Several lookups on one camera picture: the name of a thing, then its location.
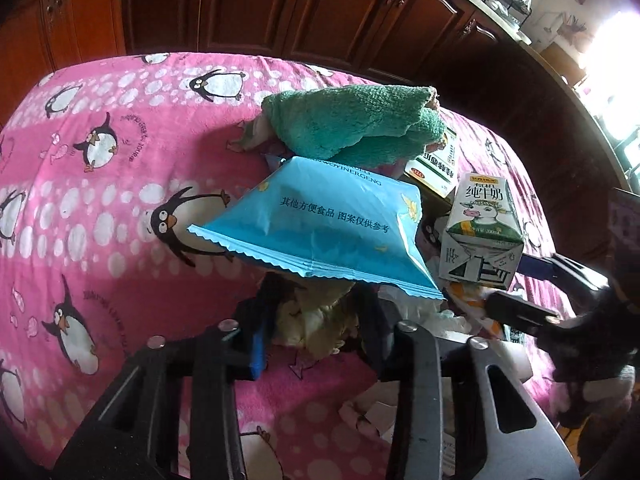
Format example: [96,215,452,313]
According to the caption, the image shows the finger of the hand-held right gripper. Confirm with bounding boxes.
[484,292,562,335]
[519,252,610,295]

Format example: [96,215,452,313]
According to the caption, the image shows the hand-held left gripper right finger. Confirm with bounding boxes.
[351,282,581,480]

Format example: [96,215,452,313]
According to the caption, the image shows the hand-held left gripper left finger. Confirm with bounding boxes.
[52,272,282,480]

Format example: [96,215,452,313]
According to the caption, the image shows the white milk carton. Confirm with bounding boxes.
[439,172,525,289]

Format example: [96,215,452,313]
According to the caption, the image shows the blue snack packet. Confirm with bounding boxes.
[187,156,447,302]

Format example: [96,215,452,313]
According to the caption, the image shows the orange and white wrapper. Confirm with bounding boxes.
[446,280,507,342]

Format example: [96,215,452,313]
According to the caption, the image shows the white paper roll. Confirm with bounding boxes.
[497,339,532,382]

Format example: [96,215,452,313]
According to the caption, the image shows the crumpled white tissue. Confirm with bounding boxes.
[379,285,476,337]

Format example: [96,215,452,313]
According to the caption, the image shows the torn white paper scrap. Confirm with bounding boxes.
[339,389,401,442]

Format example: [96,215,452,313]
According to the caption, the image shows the crumpled yellowish tissue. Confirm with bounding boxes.
[272,280,362,357]

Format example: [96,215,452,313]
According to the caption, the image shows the white medicine box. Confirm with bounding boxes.
[404,125,461,199]

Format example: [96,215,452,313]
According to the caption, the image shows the pink penguin blanket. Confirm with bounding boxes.
[0,51,568,480]

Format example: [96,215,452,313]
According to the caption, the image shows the brown cardboard box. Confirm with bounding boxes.
[539,42,587,87]

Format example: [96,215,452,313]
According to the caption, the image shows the crumpled patterned paper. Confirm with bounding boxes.
[227,117,282,155]

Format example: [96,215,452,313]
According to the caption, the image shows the green towel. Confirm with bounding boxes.
[261,85,446,171]

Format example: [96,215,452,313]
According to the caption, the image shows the white countertop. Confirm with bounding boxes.
[404,0,640,176]

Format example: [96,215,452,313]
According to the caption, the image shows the brown wooden cabinets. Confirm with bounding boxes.
[0,0,631,196]

